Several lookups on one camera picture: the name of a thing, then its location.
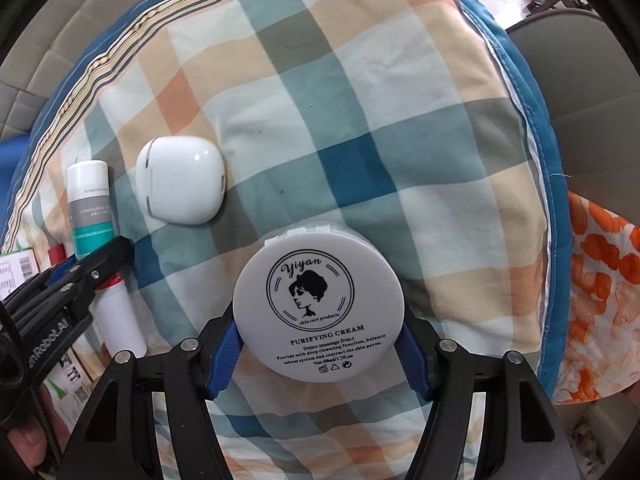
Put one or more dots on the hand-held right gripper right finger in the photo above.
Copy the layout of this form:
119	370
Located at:
412	360

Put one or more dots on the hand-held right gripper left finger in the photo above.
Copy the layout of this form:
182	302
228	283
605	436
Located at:
222	355

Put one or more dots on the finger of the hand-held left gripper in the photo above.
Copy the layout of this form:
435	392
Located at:
55	272
107	257

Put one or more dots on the small red case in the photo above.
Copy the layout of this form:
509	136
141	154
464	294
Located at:
56	255

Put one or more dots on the cardboard box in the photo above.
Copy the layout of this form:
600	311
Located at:
20	272

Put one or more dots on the white bottle with teal label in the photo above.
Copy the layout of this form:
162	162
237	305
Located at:
90	200

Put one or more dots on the white round cream jar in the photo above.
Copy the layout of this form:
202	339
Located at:
320	310

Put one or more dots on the white earbuds case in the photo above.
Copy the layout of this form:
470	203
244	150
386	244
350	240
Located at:
180	180

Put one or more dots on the person's left hand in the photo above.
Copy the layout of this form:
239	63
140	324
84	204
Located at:
27	440

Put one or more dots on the orange patterned cloth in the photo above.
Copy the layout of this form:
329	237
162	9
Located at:
600	285

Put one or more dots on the grey cushioned chair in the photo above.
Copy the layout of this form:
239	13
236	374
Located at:
60	35

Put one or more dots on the plaid blanket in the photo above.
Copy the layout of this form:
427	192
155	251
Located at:
350	110

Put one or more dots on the grey round-backed chair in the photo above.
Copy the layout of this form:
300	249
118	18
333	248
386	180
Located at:
575	85

